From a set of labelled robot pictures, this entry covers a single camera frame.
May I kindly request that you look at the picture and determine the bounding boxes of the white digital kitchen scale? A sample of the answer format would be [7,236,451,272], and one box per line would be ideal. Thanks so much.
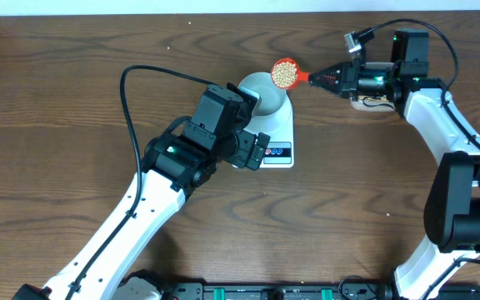
[245,95,295,168]

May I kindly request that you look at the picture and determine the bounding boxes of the clear plastic soybean container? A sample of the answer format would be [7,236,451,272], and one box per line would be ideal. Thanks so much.
[350,95,395,113]

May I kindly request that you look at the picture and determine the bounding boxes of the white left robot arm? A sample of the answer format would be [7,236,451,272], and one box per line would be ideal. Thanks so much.
[14,84,270,299]

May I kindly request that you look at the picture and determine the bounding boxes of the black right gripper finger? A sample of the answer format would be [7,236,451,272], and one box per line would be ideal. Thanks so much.
[309,77,342,95]
[309,63,343,79]

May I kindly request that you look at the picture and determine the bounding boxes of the white plastic bowl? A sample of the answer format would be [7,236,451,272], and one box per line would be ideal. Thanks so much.
[239,72,285,117]

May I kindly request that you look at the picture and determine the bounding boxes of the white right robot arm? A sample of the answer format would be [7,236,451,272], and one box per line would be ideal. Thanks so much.
[308,25,480,299]

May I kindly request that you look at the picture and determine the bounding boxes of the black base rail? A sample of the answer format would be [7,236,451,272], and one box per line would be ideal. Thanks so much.
[114,269,480,300]

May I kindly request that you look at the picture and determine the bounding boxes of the red plastic measuring scoop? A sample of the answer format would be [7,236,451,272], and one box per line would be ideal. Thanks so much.
[270,57,310,90]

